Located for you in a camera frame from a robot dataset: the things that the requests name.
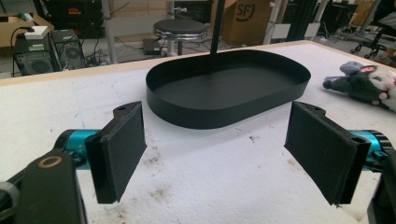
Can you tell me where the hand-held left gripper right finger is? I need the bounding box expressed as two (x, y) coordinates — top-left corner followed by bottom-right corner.
(284, 100), (372, 207)

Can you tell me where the metal stand leg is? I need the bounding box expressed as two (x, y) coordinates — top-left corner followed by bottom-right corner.
(100, 0), (118, 65)

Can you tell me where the open cardboard box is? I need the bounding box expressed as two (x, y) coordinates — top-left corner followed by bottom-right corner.
(0, 12), (54, 49)

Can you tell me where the plush toy mouse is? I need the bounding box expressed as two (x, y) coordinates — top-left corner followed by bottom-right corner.
(322, 61), (396, 113)

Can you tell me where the black oval metal tray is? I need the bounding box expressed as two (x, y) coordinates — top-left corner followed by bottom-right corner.
(145, 49), (312, 131)

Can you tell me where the round black stool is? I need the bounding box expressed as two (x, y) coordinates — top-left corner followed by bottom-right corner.
(152, 18), (208, 57)

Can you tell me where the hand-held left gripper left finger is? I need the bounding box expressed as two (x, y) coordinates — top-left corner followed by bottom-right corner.
(84, 100), (148, 205)

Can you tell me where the white power adapter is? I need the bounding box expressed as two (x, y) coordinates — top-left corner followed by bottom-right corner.
(23, 25), (50, 41)

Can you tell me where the black computer tower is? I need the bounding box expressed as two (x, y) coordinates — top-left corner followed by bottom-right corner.
(50, 29), (86, 71)
(12, 33), (62, 77)

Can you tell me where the black upright pole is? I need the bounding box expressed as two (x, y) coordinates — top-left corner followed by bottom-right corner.
(210, 0), (226, 56)

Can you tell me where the small black box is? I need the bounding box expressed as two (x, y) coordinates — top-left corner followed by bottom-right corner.
(142, 37), (163, 56)

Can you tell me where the brown cardboard box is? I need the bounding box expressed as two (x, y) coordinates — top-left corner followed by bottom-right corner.
(221, 0), (275, 47)

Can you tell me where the wheeled chair base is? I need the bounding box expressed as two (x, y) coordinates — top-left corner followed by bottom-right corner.
(349, 29), (396, 60)

